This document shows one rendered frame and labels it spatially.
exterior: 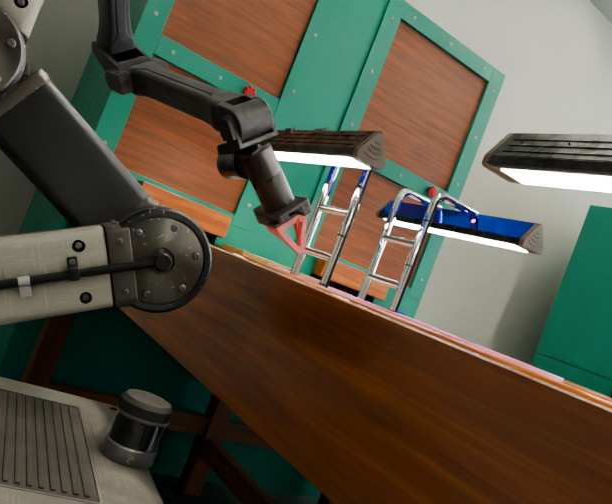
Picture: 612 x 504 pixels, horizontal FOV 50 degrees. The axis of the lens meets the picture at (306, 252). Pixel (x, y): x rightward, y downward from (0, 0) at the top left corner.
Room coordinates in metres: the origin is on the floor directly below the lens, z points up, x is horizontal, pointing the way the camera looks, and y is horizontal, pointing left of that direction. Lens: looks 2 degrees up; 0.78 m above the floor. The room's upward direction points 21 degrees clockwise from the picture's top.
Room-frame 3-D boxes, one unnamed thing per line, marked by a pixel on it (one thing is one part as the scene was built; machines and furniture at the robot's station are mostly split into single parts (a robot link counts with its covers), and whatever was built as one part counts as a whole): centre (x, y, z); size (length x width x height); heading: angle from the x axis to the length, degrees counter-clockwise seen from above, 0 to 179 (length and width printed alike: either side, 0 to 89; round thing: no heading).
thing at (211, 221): (1.95, 0.39, 0.83); 0.30 x 0.06 x 0.07; 122
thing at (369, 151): (1.61, 0.11, 1.08); 0.62 x 0.08 x 0.07; 32
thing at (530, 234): (1.91, -0.37, 1.08); 0.62 x 0.08 x 0.07; 32
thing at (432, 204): (1.86, -0.30, 0.90); 0.20 x 0.19 x 0.45; 32
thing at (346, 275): (2.31, -0.19, 0.83); 0.30 x 0.06 x 0.07; 122
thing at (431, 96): (2.41, 0.24, 1.32); 1.36 x 0.55 x 0.95; 122
